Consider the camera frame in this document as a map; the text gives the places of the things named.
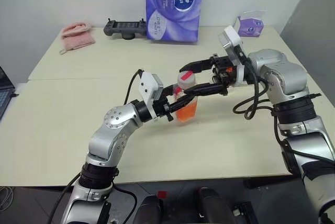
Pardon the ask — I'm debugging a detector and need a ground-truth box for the small purple tissue box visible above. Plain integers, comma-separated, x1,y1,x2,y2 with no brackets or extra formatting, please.
237,10,266,38

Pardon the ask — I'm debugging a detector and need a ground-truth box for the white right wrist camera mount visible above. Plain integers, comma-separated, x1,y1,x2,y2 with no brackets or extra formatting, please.
218,25,248,86

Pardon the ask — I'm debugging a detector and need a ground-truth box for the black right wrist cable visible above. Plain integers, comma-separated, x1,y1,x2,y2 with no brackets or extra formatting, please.
232,56,277,120

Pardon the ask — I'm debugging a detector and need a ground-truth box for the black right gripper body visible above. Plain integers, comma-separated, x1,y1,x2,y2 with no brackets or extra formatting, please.
209,54,238,96

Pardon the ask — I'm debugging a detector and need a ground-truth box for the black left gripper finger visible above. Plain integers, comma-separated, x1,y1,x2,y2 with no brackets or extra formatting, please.
161,84,179,99
169,93,196,114

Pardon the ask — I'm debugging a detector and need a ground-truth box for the dark laptop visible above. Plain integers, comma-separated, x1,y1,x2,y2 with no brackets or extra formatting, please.
0,66,17,121

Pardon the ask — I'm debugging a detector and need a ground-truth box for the black left arm body cable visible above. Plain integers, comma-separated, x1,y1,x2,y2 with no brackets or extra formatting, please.
48,167,138,224

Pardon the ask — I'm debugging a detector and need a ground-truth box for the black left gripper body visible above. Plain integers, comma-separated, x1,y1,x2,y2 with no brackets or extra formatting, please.
153,95,175,123

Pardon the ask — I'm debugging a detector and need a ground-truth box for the white bottle cap red label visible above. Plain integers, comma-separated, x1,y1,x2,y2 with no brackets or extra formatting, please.
177,70,197,89

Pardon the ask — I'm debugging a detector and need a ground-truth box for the thin white cable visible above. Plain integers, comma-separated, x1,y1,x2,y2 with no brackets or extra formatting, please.
0,186,14,205

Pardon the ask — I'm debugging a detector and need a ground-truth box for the dark grey handheld controller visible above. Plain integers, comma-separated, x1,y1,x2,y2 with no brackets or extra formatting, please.
103,18,148,41

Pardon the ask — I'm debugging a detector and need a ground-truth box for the clear bottle with orange drink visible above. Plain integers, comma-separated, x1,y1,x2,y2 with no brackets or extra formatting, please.
172,84,200,124

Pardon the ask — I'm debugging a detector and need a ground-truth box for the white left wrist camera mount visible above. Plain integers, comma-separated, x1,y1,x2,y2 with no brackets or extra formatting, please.
138,71,164,120

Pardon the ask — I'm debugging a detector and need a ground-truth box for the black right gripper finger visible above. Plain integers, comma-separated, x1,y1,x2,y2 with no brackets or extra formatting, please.
178,58,214,74
183,82,224,97

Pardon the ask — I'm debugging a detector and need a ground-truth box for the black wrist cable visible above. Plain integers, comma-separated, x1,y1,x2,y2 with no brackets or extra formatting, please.
123,69,145,104
232,56,277,120

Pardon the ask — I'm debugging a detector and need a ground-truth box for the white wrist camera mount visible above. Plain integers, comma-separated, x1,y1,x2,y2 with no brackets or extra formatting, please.
138,71,164,120
218,25,248,86

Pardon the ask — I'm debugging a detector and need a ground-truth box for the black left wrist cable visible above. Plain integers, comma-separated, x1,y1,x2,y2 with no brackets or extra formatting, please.
123,69,145,104

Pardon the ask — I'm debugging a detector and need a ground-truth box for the pink towel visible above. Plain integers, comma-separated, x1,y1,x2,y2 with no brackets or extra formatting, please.
59,21,96,55

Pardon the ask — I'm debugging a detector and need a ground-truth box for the small black and white device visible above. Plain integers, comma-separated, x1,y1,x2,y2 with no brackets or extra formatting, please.
232,201,253,220

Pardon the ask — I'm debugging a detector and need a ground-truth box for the dark rounded shape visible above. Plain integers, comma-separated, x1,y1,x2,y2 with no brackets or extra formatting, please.
140,194,164,224
193,186,234,224

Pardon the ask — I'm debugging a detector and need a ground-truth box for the purple Vinda tissue pack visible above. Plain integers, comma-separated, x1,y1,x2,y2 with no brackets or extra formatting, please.
145,0,206,44

